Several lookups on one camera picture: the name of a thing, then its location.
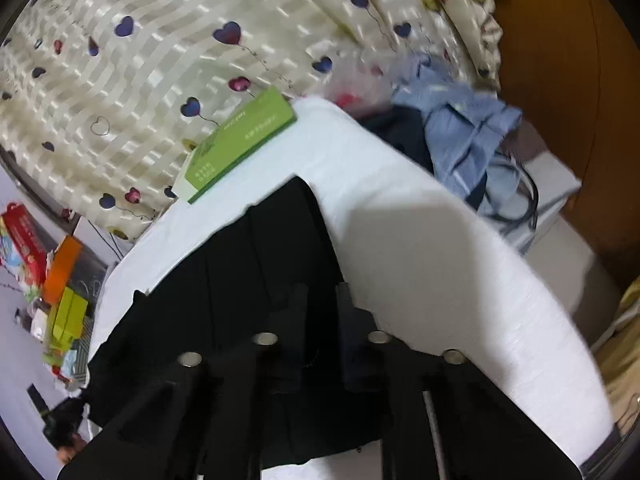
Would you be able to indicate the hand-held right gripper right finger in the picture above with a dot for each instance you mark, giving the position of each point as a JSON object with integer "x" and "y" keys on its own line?
{"x": 350, "y": 330}

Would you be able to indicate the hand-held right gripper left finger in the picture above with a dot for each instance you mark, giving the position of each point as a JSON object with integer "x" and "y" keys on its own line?
{"x": 301, "y": 330}

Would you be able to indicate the black pants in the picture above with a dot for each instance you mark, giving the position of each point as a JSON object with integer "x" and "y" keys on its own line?
{"x": 270, "y": 255}

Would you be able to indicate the striped grey box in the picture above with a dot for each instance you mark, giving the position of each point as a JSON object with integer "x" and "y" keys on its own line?
{"x": 87, "y": 330}

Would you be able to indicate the white embossed towel blanket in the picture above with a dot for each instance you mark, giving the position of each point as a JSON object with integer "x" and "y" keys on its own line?
{"x": 425, "y": 260}

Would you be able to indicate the yellow-green shoe box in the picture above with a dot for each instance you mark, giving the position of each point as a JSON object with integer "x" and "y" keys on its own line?
{"x": 67, "y": 320}

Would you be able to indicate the clear plastic storage box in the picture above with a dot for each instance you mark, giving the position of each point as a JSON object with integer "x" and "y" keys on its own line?
{"x": 92, "y": 275}

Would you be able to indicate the orange box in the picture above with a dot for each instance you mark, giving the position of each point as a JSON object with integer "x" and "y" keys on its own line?
{"x": 62, "y": 267}

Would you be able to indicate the red snack packet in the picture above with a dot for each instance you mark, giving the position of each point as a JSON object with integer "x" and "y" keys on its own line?
{"x": 22, "y": 240}

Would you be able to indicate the flat green and white box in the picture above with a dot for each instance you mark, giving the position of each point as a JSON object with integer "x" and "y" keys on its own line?
{"x": 240, "y": 135}

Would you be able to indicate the dark navy cloth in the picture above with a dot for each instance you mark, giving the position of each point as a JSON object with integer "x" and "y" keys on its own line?
{"x": 400, "y": 130}

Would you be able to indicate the beige bed sheet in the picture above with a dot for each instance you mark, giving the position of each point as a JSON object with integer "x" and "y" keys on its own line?
{"x": 565, "y": 270}

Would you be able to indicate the blue striped shirt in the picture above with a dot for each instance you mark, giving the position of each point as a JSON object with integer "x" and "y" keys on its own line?
{"x": 460, "y": 130}

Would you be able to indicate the pink plastic bag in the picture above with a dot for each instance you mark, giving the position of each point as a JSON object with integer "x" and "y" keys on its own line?
{"x": 350, "y": 87}

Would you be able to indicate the yellow patterned cloth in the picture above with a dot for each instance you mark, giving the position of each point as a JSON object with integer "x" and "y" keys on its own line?
{"x": 620, "y": 375}

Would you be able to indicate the heart print cream curtain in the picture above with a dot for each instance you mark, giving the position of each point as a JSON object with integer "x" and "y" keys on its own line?
{"x": 150, "y": 85}

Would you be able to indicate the brown wooden headboard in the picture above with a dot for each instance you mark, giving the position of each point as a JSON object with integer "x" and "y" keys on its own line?
{"x": 560, "y": 60}

